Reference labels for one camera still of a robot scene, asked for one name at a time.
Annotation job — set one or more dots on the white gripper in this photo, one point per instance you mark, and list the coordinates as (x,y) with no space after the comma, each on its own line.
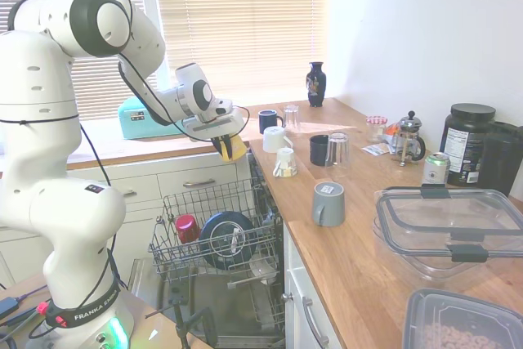
(212,126)

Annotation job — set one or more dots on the yellow ceramic mug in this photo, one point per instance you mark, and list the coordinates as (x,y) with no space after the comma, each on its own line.
(236,148)

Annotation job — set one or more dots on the navy blue mug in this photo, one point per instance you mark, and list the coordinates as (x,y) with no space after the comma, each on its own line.
(267,122)

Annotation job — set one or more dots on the plain white mug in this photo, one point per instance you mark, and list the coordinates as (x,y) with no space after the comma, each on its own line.
(273,140)

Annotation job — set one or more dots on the white patterned mug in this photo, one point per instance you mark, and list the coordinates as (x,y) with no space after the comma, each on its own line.
(286,163)

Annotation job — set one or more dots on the red speckled enamel mug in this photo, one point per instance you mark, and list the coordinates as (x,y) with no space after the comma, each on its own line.
(187,228)

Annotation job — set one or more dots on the black mug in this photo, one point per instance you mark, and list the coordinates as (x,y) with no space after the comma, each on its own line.
(318,150)

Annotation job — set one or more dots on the grey mug with label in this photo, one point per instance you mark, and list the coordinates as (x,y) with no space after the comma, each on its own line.
(329,206)

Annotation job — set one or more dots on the white dishwasher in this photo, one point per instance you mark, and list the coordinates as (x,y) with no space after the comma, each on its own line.
(212,304)

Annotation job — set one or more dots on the white cabinet under counter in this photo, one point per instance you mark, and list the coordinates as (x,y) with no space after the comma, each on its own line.
(298,324)

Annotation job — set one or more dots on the white cabinet with drawers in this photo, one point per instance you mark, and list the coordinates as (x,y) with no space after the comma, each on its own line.
(171,177)

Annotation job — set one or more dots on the small clear drinking glass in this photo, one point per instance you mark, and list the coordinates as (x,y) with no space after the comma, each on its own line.
(291,120)

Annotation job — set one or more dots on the dark blue ceramic plate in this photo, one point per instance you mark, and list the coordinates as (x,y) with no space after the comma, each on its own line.
(220,230)

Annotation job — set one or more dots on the teal bread box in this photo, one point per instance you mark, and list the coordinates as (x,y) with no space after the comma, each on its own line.
(135,120)

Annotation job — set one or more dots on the dark blue painted vase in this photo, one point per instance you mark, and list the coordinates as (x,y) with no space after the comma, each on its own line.
(316,87)

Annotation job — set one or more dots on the large clear glass tumbler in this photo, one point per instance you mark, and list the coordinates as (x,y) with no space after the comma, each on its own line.
(338,152)

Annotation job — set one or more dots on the wide wooden window blind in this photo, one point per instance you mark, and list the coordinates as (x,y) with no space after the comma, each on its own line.
(241,22)

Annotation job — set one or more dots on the white paper packet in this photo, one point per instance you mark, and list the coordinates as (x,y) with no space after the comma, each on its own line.
(375,149)

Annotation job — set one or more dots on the glass jar red checked lid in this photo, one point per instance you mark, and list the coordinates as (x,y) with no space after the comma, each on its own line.
(376,128)

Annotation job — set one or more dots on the metal cabinet knob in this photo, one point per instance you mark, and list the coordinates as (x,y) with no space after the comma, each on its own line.
(286,296)

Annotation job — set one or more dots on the orange snack packet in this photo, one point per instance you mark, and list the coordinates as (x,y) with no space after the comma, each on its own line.
(391,130)

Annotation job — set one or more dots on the glass french press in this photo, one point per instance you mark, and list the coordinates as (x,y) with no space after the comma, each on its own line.
(408,136)

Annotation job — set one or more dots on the white green drink can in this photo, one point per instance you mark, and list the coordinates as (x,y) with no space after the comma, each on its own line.
(436,169)

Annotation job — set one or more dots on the clear container with clip lid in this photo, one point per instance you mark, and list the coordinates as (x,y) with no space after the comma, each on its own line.
(441,218)

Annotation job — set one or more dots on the black protein powder tub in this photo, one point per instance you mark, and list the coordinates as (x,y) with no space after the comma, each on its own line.
(466,140)

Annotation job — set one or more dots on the red connector plug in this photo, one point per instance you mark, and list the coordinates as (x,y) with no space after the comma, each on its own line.
(42,308)

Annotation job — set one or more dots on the black jug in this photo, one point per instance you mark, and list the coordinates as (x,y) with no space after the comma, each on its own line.
(502,157)

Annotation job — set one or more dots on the plastic container with food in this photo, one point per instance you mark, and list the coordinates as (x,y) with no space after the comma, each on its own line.
(461,324)

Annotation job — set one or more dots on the black camera stand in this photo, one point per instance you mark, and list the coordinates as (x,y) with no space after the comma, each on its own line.
(180,324)

